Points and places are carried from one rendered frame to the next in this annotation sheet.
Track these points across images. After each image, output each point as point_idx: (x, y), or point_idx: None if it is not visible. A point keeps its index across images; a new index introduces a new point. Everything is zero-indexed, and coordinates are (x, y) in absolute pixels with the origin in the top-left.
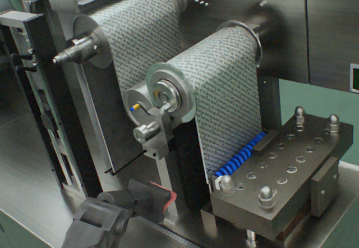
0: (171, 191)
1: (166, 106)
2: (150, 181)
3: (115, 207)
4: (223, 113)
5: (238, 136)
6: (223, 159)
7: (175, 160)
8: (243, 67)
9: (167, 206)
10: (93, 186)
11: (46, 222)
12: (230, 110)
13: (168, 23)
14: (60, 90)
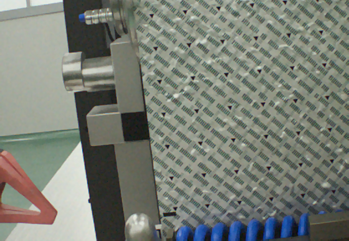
0: (37, 194)
1: (100, 11)
2: (8, 152)
3: None
4: (246, 83)
5: (301, 176)
6: (232, 212)
7: (148, 175)
8: None
9: (17, 220)
10: (110, 214)
11: (31, 240)
12: (278, 88)
13: None
14: None
